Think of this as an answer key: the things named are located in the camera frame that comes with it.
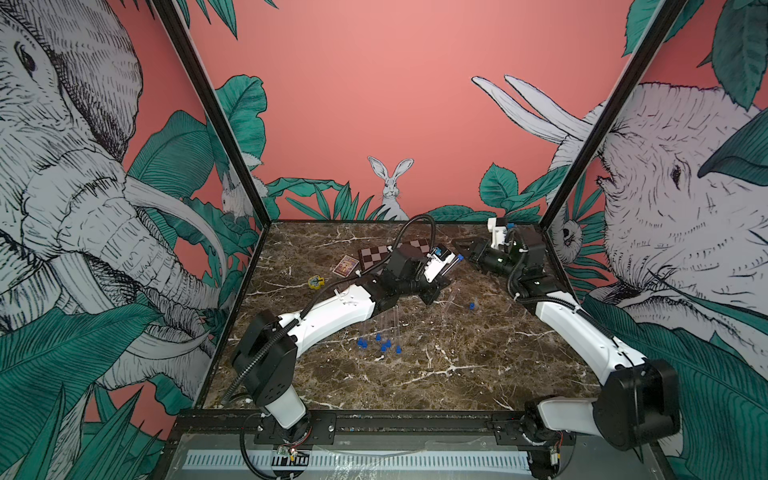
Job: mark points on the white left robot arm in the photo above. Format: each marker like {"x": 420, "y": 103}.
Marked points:
{"x": 266, "y": 356}

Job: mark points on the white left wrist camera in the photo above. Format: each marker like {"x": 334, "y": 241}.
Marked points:
{"x": 437, "y": 260}

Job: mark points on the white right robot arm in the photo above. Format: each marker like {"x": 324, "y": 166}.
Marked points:
{"x": 638, "y": 402}

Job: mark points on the black frame post left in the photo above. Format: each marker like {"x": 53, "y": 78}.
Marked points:
{"x": 170, "y": 16}

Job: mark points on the white slotted cable duct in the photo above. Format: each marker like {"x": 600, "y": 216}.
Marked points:
{"x": 515, "y": 462}

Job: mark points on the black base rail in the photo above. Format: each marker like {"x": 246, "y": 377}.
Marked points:
{"x": 323, "y": 427}

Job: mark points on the black frame post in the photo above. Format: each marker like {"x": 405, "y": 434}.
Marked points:
{"x": 170, "y": 16}
{"x": 651, "y": 40}

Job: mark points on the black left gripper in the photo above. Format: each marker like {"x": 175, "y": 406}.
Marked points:
{"x": 434, "y": 288}

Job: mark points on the black frame post right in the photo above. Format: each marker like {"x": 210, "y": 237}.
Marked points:
{"x": 651, "y": 40}

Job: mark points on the brown checkered chess board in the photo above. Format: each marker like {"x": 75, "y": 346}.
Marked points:
{"x": 370, "y": 256}

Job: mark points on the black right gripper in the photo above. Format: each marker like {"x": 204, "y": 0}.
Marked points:
{"x": 480, "y": 253}

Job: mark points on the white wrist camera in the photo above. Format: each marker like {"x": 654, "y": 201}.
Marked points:
{"x": 437, "y": 260}
{"x": 498, "y": 229}

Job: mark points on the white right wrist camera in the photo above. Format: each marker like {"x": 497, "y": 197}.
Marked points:
{"x": 498, "y": 229}

